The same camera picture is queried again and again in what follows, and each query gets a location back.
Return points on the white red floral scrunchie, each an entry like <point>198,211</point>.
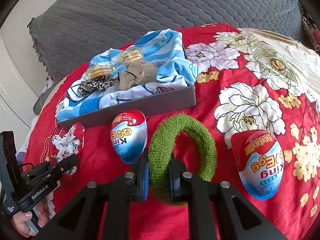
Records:
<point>72,143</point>

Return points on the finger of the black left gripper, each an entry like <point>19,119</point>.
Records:
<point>67,165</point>

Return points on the yellow packaged rice cake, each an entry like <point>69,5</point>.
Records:
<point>97,72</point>

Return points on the grey storage tray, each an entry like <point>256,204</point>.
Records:
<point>173,92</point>

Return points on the leopard print scrunchie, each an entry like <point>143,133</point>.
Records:
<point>101,84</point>

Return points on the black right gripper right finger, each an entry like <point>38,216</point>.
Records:
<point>217,211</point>

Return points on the pile of clothes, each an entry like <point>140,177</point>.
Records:
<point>311,31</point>

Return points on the beige sheer stocking bundle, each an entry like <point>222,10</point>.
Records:
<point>137,73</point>

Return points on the red floral bedspread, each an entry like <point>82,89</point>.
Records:
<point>246,82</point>

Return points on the blue white striped cloth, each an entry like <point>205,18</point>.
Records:
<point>154,64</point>

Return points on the person's left hand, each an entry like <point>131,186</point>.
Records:
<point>20,219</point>

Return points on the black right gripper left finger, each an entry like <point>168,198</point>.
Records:
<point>101,211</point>

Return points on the grey quilted headboard cover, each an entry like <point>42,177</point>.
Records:
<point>71,32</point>

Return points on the small yellow packaged cake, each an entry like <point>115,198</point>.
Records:
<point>131,55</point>

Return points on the grey pillow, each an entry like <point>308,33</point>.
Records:
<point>39,104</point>

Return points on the large blue red toy egg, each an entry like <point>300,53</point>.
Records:
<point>260,162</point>

